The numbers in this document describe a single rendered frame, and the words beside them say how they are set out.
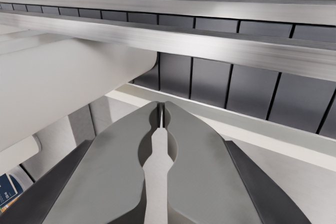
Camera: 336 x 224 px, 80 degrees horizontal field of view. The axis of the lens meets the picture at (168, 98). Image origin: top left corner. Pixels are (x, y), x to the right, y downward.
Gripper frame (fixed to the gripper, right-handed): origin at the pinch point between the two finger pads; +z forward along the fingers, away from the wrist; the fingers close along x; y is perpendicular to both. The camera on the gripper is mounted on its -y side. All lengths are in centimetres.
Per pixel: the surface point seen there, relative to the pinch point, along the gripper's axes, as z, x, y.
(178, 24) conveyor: 9.2, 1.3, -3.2
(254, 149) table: 9.1, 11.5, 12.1
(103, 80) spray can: 3.4, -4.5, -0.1
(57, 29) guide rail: 5.0, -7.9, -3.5
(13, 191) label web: 37, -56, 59
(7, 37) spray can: 10.0, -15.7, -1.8
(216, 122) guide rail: 3.3, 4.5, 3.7
